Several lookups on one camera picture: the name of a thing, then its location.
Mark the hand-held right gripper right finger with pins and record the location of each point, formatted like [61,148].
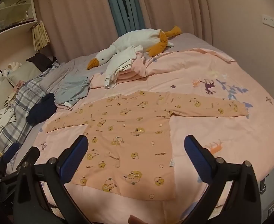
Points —
[197,161]

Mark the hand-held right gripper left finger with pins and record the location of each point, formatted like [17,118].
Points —
[72,161]

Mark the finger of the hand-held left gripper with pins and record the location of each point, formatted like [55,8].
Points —
[35,154]
[11,152]

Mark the peach duck print shirt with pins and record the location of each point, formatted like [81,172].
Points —
[127,133]

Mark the person's right hand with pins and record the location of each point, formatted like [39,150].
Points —
[138,220]

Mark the white crumpled cloth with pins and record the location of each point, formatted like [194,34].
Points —
[2,116]

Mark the navy garment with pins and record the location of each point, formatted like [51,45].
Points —
[41,109]

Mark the patterned cloth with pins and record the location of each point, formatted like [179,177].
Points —
[10,99]

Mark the pale pink garment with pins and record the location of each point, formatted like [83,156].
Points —
[64,105]

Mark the plaid bedding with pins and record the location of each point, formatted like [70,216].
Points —
[27,93]

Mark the pink printed blanket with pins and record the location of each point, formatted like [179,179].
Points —
[197,88]

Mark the grey-blue garment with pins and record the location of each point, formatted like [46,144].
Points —
[71,88]

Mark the beige padded headboard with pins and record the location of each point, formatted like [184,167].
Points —
[20,73]

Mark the beige plush toy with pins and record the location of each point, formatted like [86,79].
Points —
[12,66]

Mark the black cloth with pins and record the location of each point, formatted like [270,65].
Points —
[41,61]

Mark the grey bed sheet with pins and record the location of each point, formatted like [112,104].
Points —
[76,65]

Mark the folded white garment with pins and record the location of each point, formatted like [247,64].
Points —
[118,63]

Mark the folded pink garment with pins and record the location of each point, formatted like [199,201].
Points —
[139,68]

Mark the straw-coloured hanging fringe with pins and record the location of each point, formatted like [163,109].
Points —
[40,36]

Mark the white goose plush toy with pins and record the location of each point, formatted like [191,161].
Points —
[137,39]

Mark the cream shelf cabinet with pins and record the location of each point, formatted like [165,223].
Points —
[13,11]

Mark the pink curtain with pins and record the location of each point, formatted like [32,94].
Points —
[76,16]
[174,4]

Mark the teal curtain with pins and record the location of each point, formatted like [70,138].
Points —
[125,7]

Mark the white wall socket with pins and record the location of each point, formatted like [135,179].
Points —
[273,22]

